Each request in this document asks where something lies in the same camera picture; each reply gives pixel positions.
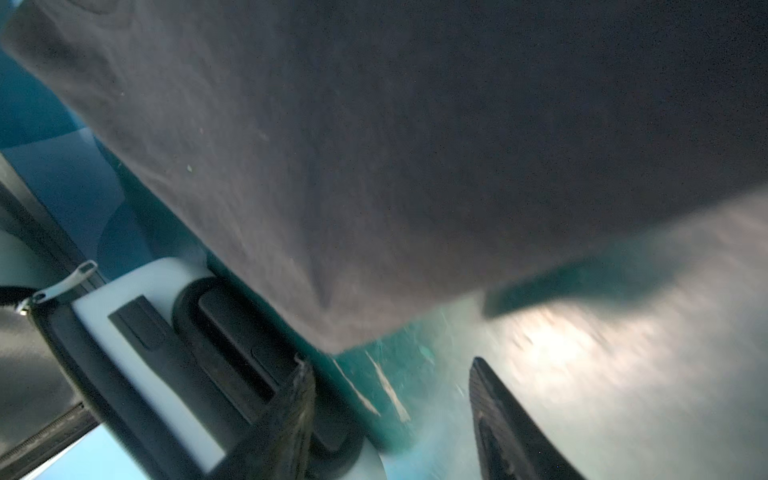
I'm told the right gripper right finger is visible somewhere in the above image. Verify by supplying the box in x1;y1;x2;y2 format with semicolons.
469;357;584;480

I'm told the black t-shirt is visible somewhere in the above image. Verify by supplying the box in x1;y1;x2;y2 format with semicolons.
1;1;767;354

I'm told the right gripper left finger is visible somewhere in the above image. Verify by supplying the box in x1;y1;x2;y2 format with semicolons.
206;361;316;479

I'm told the white hard-shell suitcase black lining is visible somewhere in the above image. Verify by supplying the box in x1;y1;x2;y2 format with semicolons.
1;231;385;479

